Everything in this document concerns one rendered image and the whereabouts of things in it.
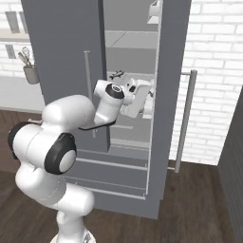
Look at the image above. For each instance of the grey open fridge door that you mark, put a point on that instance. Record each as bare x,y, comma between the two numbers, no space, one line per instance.
171,95

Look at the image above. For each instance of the pale wall shelf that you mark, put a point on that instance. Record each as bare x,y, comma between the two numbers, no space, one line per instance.
12,34

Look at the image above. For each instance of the dark grey counter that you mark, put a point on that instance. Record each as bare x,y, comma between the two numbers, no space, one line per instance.
232,177

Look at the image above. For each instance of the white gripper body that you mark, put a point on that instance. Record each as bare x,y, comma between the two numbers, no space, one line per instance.
141,94

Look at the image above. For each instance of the grey fridge drawer front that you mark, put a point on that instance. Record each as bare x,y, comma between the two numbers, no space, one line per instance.
110,174

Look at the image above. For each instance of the grey flat board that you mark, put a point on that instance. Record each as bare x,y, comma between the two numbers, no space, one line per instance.
23,21
12,21

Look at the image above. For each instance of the grey kitchen spoon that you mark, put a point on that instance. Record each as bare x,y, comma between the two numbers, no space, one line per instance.
22,58

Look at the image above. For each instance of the small grey wall plate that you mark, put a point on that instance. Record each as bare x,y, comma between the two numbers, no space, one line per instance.
10,51

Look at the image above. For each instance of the white door shelf bin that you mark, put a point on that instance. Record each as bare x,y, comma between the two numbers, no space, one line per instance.
154,12

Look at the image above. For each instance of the grey fridge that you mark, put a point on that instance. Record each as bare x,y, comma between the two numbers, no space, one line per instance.
126,60

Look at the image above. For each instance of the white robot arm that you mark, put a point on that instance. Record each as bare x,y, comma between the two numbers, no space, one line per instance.
66,117

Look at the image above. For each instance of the metal whisk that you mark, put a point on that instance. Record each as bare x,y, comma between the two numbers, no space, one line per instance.
26,51

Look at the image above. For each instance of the grey utensil pot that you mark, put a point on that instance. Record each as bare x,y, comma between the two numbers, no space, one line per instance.
31,75

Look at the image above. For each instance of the small dark fridge item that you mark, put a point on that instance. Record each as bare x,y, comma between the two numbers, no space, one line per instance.
116,75

